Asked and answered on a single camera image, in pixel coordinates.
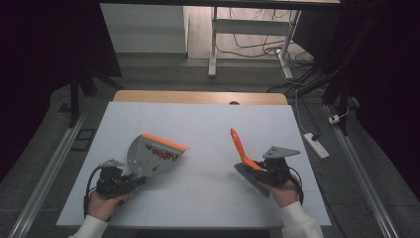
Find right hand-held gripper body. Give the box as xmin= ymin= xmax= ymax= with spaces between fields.
xmin=262 ymin=145 xmax=302 ymax=186

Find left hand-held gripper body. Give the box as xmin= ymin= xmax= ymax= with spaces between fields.
xmin=94 ymin=158 xmax=134 ymax=199

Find grey dustpan with orange edge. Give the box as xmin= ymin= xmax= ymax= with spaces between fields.
xmin=126 ymin=132 xmax=188 ymax=179

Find orange brush with grey bristles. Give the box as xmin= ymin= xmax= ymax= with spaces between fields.
xmin=229 ymin=127 xmax=271 ymax=198

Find person's left hand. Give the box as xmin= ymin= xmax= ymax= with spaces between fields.
xmin=86 ymin=189 xmax=134 ymax=223

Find person's right hand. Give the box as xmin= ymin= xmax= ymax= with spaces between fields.
xmin=267 ymin=174 xmax=304 ymax=209

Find white power strip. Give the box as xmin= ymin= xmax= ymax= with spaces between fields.
xmin=302 ymin=132 xmax=331 ymax=160

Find white table sheet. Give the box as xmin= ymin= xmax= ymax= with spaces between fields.
xmin=55 ymin=100 xmax=332 ymax=229

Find black stand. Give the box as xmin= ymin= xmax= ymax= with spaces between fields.
xmin=66 ymin=63 xmax=117 ymax=129
xmin=286 ymin=13 xmax=377 ymax=137

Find wooden table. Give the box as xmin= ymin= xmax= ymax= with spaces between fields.
xmin=113 ymin=89 xmax=289 ymax=106

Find white cabinet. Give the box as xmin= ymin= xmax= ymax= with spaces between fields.
xmin=99 ymin=3 xmax=190 ymax=55

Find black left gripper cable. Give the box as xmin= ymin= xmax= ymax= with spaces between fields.
xmin=83 ymin=166 xmax=103 ymax=218

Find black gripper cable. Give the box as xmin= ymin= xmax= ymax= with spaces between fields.
xmin=83 ymin=166 xmax=103 ymax=218
xmin=287 ymin=166 xmax=305 ymax=206

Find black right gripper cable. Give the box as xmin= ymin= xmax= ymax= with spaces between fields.
xmin=287 ymin=166 xmax=305 ymax=206

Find aluminium rail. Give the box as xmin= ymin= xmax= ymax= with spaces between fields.
xmin=323 ymin=102 xmax=400 ymax=238
xmin=7 ymin=110 xmax=89 ymax=238

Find black floor cables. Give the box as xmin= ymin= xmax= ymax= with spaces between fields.
xmin=216 ymin=8 xmax=328 ymax=95

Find white desk frame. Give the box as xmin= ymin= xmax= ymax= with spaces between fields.
xmin=207 ymin=6 xmax=302 ymax=80

